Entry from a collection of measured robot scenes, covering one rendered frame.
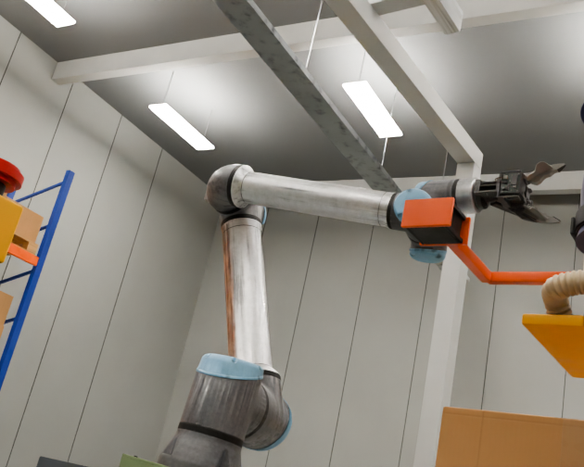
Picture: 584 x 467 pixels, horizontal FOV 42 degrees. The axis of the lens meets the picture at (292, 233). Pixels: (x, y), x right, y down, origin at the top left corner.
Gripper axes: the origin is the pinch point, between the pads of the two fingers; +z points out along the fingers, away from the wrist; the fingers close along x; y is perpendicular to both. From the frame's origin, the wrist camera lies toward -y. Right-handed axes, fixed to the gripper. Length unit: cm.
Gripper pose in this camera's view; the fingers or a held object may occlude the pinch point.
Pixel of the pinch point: (564, 194)
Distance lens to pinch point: 189.8
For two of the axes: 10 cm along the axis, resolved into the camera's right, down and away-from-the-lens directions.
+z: 8.2, -0.3, -5.6
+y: -5.3, -4.0, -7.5
